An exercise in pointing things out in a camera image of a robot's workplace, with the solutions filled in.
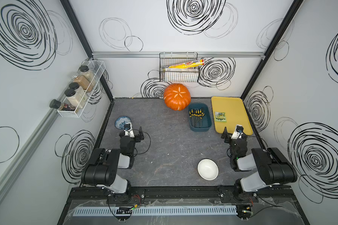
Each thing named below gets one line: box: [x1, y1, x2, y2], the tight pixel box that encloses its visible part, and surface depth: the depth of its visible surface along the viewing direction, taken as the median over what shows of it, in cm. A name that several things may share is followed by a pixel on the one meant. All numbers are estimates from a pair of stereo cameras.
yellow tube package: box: [162, 59, 206, 69], surface depth 89 cm
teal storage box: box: [188, 103, 213, 132], surface depth 107 cm
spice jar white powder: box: [68, 82, 88, 100], surface depth 70 cm
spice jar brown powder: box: [71, 72, 93, 93], surface depth 75 cm
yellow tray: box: [211, 96, 254, 136], surface depth 111 cm
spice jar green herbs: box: [76, 65, 96, 83], surface depth 77 cm
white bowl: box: [197, 158, 219, 181], surface depth 82 cm
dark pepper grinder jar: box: [49, 98, 76, 112], surface depth 62 cm
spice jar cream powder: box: [64, 88, 85, 109], surface depth 67 cm
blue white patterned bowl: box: [114, 115, 132, 130], surface depth 104 cm
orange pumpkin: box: [163, 82, 192, 112], surface depth 107 cm
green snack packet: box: [214, 111, 227, 123], surface depth 109 cm
